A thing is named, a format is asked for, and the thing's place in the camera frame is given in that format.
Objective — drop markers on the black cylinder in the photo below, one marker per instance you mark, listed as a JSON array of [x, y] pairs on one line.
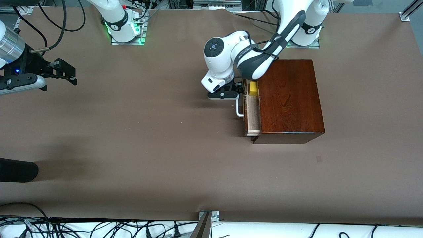
[[16, 170]]

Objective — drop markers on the aluminium slotted frame rail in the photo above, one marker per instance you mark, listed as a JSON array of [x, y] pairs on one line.
[[24, 10]]

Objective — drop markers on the dark brown wooden cabinet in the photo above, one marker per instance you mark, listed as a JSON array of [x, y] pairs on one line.
[[290, 96]]

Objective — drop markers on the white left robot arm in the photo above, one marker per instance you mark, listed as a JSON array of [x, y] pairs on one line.
[[251, 54]]

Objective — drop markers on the aluminium frame profile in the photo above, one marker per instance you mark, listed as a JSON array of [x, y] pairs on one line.
[[408, 13]]

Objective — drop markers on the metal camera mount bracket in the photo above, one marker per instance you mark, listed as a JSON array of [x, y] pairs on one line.
[[205, 224]]

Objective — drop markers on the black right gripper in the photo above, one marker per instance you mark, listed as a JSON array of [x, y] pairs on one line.
[[34, 63]]

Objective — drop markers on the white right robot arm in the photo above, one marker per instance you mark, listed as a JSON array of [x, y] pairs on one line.
[[116, 18]]

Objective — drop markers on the yellow block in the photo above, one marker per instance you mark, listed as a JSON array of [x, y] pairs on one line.
[[253, 88]]

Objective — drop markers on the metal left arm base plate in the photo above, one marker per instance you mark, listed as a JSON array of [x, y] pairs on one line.
[[307, 46]]

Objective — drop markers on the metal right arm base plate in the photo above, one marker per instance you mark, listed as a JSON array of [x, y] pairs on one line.
[[127, 42]]

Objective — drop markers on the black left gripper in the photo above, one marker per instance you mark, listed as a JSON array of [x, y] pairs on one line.
[[235, 86]]

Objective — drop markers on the grey device box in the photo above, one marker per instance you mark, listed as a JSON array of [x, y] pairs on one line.
[[216, 4]]

